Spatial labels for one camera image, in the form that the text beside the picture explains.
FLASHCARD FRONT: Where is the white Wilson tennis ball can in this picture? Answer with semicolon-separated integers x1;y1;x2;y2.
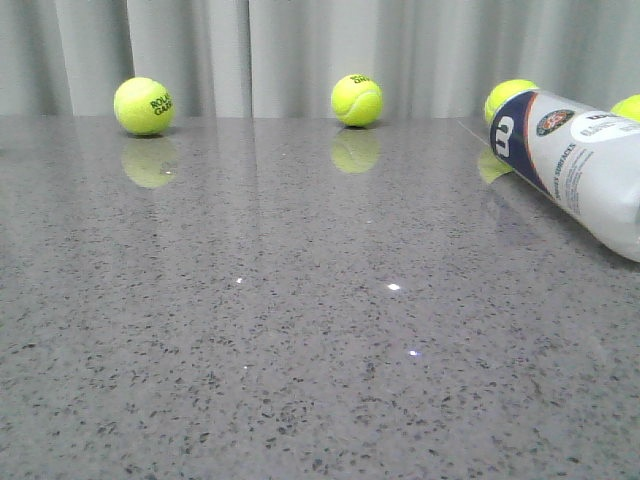
489;89;639;261

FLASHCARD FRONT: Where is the middle yellow tennis ball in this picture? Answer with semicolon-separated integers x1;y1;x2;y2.
331;74;383;127

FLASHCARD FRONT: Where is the yellow tennis ball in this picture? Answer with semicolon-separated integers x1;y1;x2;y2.
484;79;538;126
114;77;174;136
610;93;640;122
331;74;383;127

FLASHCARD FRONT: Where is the left yellow tennis ball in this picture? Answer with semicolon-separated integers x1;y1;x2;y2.
114;77;174;136

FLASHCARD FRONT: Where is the far right yellow tennis ball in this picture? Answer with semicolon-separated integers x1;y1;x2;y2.
610;93;640;122

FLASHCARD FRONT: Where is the grey pleated curtain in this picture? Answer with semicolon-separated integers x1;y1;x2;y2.
1;1;639;119

